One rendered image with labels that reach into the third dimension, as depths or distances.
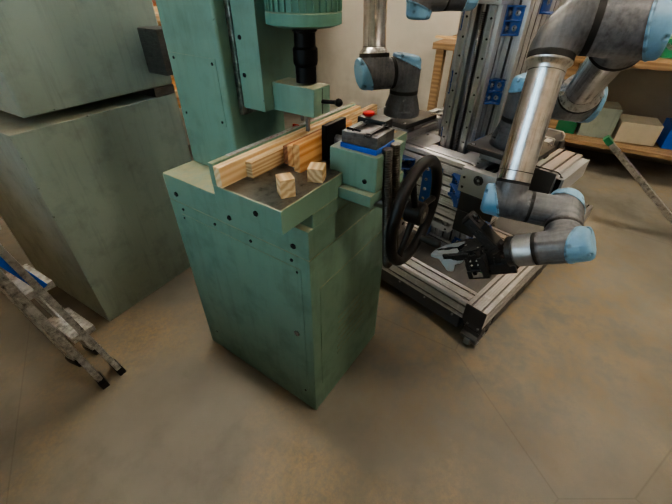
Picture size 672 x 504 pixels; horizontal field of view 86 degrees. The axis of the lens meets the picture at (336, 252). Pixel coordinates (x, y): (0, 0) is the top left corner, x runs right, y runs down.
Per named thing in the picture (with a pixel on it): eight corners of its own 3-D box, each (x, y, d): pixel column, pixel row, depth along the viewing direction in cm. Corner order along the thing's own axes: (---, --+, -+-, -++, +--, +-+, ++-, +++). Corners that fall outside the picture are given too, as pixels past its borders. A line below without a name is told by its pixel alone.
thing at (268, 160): (253, 178, 87) (250, 163, 84) (247, 176, 88) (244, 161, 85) (376, 116, 126) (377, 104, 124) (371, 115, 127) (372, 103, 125)
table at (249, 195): (317, 251, 74) (316, 227, 70) (216, 207, 88) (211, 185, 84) (433, 156, 114) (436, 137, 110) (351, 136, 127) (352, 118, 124)
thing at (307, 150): (300, 173, 89) (299, 145, 85) (294, 171, 90) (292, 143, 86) (351, 145, 105) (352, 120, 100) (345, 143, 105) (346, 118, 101)
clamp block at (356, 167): (374, 194, 87) (377, 159, 82) (328, 180, 93) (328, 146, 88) (401, 173, 97) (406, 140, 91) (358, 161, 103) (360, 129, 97)
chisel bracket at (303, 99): (314, 125, 93) (313, 89, 87) (273, 115, 99) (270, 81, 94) (331, 117, 97) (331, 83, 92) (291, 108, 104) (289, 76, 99)
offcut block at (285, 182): (296, 196, 80) (294, 178, 77) (281, 199, 79) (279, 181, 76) (291, 189, 83) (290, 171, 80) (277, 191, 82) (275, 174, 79)
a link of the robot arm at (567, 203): (538, 179, 86) (533, 211, 80) (592, 188, 82) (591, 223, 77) (528, 202, 92) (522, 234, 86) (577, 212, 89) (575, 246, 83)
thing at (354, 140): (376, 156, 83) (378, 132, 80) (336, 145, 88) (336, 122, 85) (401, 139, 92) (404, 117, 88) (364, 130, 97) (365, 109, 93)
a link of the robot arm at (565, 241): (598, 239, 79) (597, 270, 75) (542, 245, 87) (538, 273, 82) (590, 214, 75) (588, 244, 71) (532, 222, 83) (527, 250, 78)
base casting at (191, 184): (308, 263, 92) (307, 233, 86) (168, 198, 117) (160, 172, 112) (391, 194, 121) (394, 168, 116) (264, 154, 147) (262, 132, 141)
